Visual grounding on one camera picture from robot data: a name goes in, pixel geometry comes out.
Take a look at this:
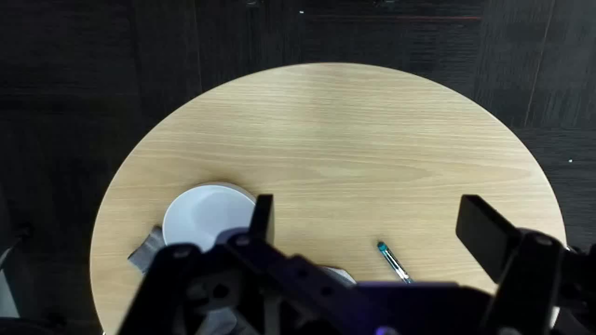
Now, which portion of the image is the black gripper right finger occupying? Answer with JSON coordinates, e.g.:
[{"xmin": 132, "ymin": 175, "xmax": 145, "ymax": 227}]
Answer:
[{"xmin": 456, "ymin": 194, "xmax": 520, "ymax": 283}]

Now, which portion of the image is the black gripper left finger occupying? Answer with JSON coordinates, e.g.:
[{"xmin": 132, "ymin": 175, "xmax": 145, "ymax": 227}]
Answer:
[{"xmin": 250, "ymin": 194, "xmax": 274, "ymax": 242}]

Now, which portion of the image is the grey bowl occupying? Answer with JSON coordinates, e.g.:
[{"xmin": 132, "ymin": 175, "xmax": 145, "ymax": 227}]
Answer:
[{"xmin": 162, "ymin": 182, "xmax": 255, "ymax": 251}]

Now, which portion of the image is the green capped marker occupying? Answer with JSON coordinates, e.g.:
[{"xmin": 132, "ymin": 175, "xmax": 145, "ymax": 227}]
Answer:
[{"xmin": 376, "ymin": 242, "xmax": 412, "ymax": 283}]

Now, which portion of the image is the round wooden table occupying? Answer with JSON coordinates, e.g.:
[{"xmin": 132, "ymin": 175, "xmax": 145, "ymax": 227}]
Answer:
[{"xmin": 90, "ymin": 63, "xmax": 564, "ymax": 335}]

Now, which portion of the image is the grey crumpled cloth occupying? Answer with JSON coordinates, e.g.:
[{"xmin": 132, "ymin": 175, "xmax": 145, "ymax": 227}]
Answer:
[{"xmin": 127, "ymin": 225, "xmax": 164, "ymax": 274}]

